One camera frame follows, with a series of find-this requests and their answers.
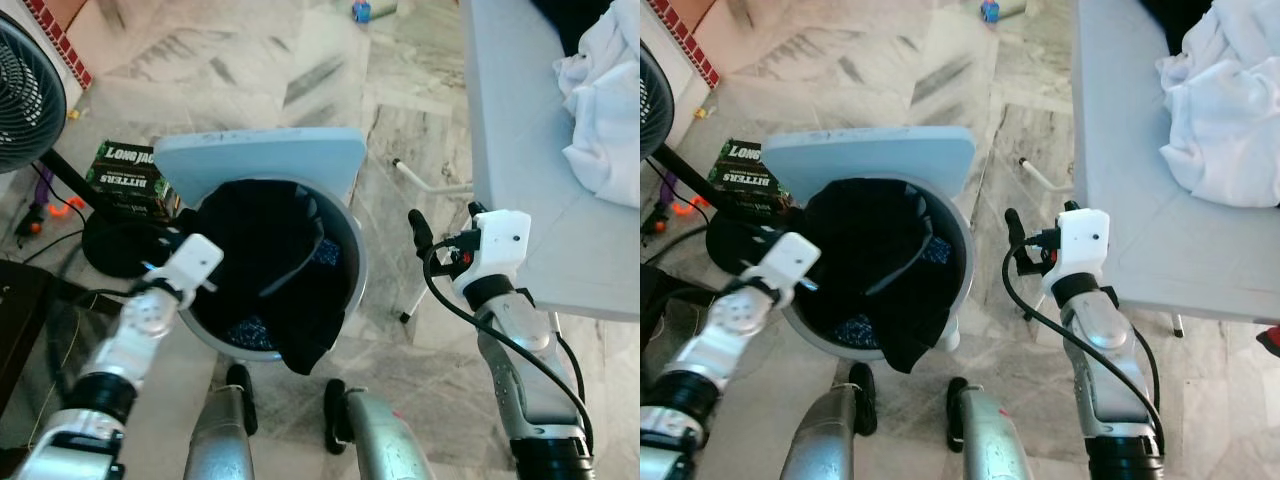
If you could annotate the orange purple toy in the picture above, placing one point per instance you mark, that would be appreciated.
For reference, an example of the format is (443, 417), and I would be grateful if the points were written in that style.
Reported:
(685, 207)
(68, 207)

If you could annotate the white garment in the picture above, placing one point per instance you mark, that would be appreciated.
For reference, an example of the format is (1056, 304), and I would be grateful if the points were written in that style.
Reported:
(1220, 120)
(605, 120)

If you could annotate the round grey laundry basket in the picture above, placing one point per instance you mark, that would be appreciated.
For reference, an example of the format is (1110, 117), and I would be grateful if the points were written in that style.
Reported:
(352, 270)
(962, 270)

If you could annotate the green printed cardboard box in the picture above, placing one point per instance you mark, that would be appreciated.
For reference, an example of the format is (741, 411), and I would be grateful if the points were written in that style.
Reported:
(130, 175)
(745, 175)

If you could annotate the silver robot right leg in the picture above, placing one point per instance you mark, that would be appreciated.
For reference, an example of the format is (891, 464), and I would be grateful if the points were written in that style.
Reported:
(990, 445)
(380, 445)

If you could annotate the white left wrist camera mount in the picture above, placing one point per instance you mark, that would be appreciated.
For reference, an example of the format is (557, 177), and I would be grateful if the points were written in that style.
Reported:
(190, 262)
(800, 262)

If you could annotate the black garment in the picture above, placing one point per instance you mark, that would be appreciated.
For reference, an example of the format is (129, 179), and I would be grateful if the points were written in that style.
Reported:
(870, 260)
(260, 260)
(1175, 20)
(565, 20)

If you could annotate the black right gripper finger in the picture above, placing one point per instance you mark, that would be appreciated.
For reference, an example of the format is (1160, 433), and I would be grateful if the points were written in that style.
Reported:
(421, 230)
(1014, 228)

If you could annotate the black standing fan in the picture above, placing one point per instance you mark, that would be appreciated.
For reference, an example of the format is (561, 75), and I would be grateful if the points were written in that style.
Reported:
(655, 100)
(25, 100)

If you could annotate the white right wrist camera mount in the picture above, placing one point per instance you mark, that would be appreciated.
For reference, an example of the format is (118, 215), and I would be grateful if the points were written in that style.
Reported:
(1080, 250)
(495, 250)

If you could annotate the dark brown furniture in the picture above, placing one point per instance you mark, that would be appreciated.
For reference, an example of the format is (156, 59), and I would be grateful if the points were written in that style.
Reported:
(30, 330)
(655, 295)

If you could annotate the red garment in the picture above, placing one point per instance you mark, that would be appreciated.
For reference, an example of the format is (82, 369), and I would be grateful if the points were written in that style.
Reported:
(1270, 340)

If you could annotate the small blue toy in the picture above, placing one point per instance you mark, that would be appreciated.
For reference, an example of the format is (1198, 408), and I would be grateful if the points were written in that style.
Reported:
(365, 10)
(990, 10)

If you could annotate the grey basket lid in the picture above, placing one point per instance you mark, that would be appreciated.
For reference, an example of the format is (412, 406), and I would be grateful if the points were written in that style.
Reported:
(260, 155)
(870, 155)

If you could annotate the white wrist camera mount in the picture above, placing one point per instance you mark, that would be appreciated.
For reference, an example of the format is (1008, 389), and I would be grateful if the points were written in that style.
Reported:
(190, 262)
(800, 262)
(1080, 250)
(495, 250)

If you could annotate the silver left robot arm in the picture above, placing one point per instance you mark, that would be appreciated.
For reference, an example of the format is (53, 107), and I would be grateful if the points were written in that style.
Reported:
(725, 345)
(125, 345)

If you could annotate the pink mat red border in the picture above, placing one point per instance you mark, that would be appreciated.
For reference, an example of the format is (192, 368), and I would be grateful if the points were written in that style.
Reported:
(60, 40)
(685, 40)

